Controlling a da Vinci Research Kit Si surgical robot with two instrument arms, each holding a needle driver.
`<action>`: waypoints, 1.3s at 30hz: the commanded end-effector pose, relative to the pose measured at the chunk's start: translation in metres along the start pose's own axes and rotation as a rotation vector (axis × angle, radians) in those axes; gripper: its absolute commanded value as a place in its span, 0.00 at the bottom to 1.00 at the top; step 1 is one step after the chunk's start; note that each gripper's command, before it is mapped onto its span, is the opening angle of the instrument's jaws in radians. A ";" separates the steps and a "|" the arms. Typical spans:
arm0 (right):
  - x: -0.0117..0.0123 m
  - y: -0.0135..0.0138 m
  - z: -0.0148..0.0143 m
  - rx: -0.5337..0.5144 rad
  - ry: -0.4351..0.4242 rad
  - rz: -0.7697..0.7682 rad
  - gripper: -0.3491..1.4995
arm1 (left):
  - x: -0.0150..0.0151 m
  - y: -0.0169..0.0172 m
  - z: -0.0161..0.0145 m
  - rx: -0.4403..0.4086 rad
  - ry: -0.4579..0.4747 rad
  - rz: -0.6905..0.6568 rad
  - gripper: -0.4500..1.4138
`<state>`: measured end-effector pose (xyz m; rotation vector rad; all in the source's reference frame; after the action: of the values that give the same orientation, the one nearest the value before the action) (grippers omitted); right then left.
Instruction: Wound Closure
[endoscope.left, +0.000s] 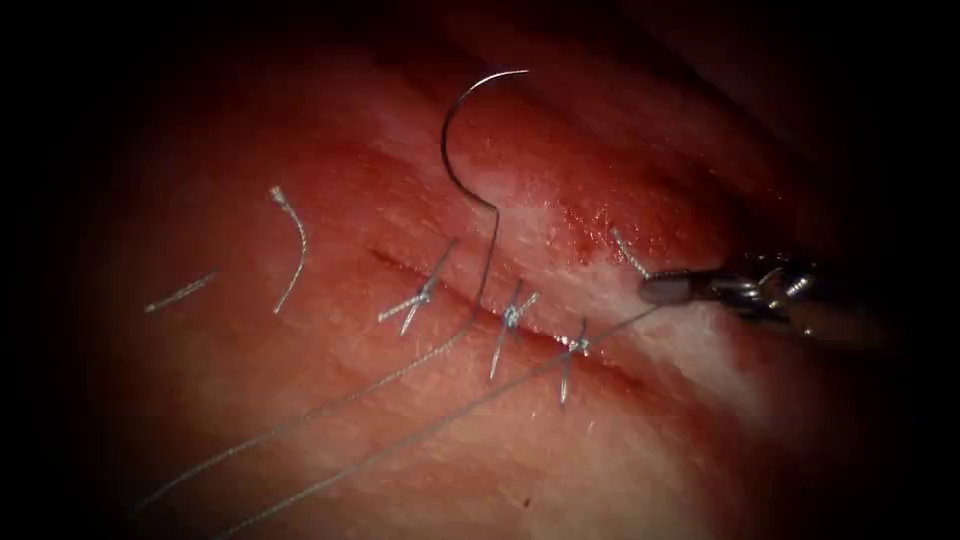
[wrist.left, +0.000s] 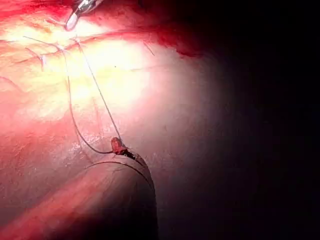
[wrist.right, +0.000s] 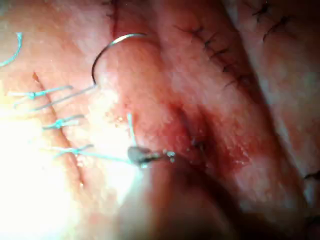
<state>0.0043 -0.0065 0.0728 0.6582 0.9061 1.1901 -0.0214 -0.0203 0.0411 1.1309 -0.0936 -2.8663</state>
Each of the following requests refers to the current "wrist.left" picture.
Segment right arm needle driver jaw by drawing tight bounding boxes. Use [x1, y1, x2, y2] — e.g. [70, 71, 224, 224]
[65, 8, 84, 32]

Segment left arm needle driver jaw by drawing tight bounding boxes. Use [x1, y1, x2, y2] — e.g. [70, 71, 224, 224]
[110, 136, 124, 154]

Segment right arm needle driver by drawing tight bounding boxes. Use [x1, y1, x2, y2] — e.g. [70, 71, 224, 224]
[74, 0, 104, 14]

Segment left arm needle driver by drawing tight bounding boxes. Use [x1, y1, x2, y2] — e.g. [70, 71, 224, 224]
[121, 148, 142, 162]

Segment blue thread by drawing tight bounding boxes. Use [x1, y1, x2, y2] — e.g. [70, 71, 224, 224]
[23, 34, 124, 155]

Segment blue stitching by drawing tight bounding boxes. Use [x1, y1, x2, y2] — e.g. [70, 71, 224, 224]
[37, 37, 84, 69]

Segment tissue pad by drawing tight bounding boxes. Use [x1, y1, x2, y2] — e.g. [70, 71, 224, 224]
[0, 0, 253, 240]

